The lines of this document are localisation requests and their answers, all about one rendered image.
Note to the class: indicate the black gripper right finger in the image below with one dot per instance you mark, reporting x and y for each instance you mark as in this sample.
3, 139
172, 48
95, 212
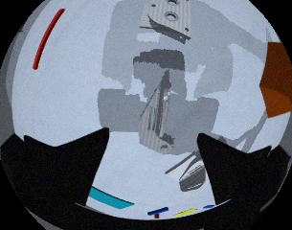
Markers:
226, 167

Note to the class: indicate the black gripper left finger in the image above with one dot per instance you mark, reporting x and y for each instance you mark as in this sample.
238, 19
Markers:
74, 164

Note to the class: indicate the red thin bar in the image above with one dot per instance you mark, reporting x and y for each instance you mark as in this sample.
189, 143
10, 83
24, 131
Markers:
44, 39

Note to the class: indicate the teal flat rectangular plate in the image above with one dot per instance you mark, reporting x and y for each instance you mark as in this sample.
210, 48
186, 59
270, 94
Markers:
109, 199

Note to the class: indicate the blue rectangular bar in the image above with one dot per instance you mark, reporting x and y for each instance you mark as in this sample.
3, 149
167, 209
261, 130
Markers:
158, 211

